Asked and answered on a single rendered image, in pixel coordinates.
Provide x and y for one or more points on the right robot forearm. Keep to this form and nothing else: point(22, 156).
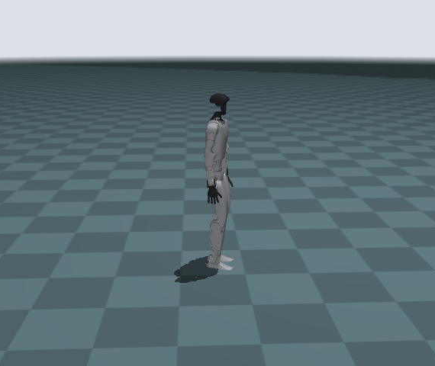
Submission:
point(210, 168)

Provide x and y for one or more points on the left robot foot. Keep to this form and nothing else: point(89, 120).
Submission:
point(222, 258)

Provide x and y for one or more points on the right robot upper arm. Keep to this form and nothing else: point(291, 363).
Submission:
point(211, 133)

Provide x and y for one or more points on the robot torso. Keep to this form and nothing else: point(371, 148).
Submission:
point(220, 146)

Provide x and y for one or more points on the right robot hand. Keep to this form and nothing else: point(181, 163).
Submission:
point(213, 193)

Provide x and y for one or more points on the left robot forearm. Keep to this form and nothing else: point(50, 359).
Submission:
point(224, 163)

